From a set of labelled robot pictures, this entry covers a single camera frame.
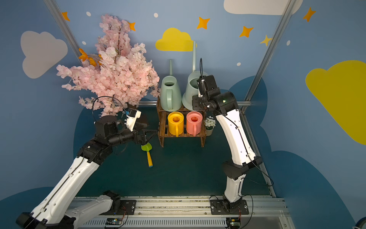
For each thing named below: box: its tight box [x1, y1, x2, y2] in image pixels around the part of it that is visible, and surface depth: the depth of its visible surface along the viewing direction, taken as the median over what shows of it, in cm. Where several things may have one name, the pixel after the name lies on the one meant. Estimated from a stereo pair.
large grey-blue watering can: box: [182, 41, 209, 111], surface depth 76 cm
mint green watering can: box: [160, 59, 183, 113], surface depth 76 cm
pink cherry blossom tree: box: [56, 14, 161, 117], surface depth 71 cm
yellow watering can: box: [167, 111, 185, 138], surface depth 82 cm
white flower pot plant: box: [203, 115, 217, 136], surface depth 98 cm
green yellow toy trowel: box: [141, 142, 153, 168], surface depth 95 cm
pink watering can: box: [185, 111, 203, 137], surface depth 82 cm
